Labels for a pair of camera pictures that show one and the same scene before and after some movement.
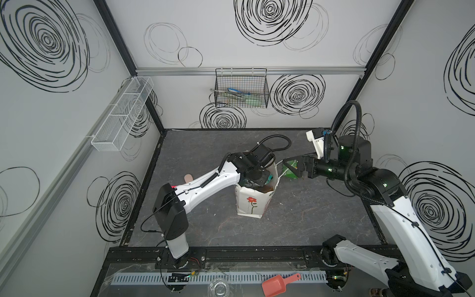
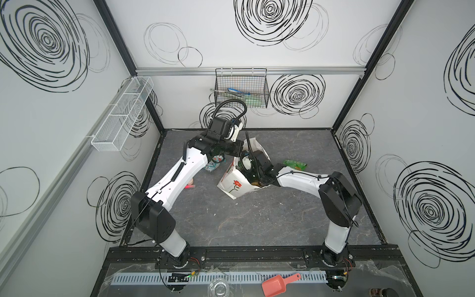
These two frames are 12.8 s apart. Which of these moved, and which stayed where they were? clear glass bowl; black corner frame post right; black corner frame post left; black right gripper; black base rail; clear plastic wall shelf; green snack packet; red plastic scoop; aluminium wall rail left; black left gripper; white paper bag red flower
Moved: black left gripper; white paper bag red flower; black right gripper; green snack packet
Stayed: black corner frame post left; clear glass bowl; clear plastic wall shelf; aluminium wall rail left; black base rail; red plastic scoop; black corner frame post right
